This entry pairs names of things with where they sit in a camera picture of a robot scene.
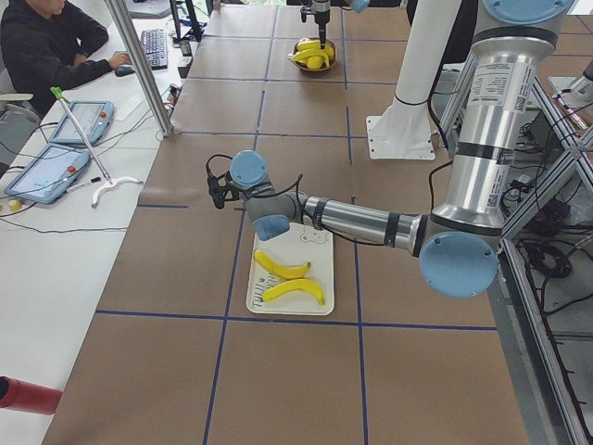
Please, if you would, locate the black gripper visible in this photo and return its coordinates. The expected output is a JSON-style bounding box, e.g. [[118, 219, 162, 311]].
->
[[300, 0, 331, 49]]

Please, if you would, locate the yellow banana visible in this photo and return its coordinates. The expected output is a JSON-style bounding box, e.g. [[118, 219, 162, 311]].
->
[[261, 278, 325, 305], [289, 49, 330, 70], [296, 38, 334, 52], [253, 249, 311, 280]]

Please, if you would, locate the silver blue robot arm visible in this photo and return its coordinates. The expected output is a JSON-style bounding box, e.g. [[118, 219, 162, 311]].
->
[[230, 1, 570, 298], [299, 0, 370, 49]]

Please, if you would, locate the person's hand on desk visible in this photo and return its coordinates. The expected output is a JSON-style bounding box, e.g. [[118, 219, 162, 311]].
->
[[107, 52, 132, 70]]

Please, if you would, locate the yellow pear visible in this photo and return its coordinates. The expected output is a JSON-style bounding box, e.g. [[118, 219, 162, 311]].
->
[[306, 56, 324, 70]]

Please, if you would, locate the black keyboard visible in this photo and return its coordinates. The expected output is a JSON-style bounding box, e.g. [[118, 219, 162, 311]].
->
[[140, 29, 168, 70]]

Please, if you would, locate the black computer mouse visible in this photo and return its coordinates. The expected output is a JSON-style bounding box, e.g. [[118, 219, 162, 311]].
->
[[115, 64, 135, 77]]

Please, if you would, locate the white bear tray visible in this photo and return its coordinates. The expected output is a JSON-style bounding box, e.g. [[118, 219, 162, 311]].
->
[[246, 223, 334, 316]]

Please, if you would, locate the upper teach pendant tablet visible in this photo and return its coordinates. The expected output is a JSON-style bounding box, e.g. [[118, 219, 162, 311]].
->
[[49, 101, 115, 146]]

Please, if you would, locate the teach pendant tablet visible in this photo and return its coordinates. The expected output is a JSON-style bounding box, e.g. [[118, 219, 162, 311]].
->
[[4, 144, 91, 204], [49, 101, 115, 146]]

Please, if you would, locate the white stand with rod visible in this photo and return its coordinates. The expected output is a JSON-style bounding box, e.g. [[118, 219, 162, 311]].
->
[[50, 87, 144, 209]]

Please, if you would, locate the person in black hoodie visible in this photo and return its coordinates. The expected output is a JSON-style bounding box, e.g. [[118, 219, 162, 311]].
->
[[1, 1, 112, 115]]

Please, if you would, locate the lower teach pendant tablet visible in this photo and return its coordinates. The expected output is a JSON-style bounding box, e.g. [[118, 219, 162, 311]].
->
[[4, 144, 91, 204]]

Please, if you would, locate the small yellow object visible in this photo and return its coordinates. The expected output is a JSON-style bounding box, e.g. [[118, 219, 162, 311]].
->
[[8, 199, 22, 212]]

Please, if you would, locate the red cylinder bottle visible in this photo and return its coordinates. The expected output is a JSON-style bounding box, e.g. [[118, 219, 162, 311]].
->
[[1, 376, 62, 415]]

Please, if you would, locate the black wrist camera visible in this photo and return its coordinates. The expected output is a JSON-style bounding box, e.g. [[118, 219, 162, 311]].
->
[[205, 154, 240, 210]]

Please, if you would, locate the aluminium frame column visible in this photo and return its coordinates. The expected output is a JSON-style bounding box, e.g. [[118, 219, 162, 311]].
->
[[105, 0, 172, 137]]

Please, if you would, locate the aluminium frame rack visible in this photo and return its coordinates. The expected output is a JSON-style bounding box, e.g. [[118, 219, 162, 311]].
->
[[439, 50, 593, 445]]

